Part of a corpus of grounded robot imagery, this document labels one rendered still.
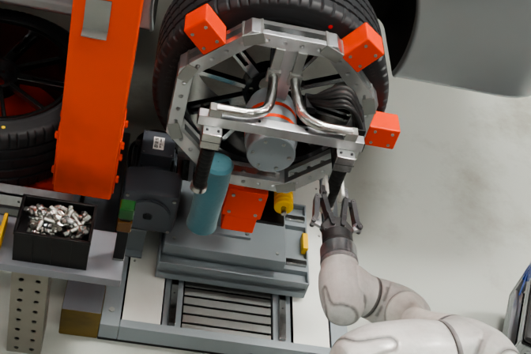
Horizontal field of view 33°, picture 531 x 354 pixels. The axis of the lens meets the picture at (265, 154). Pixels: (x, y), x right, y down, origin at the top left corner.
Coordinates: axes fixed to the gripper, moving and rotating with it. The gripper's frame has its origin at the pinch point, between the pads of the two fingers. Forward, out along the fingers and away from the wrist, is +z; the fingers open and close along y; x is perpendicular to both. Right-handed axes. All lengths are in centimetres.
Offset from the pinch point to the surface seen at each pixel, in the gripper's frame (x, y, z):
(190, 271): -69, -27, 23
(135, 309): -75, -42, 10
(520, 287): -65, 89, 35
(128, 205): -17, -51, -2
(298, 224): -66, 9, 49
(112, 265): -38, -52, -5
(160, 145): -40, -43, 48
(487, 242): -83, 91, 72
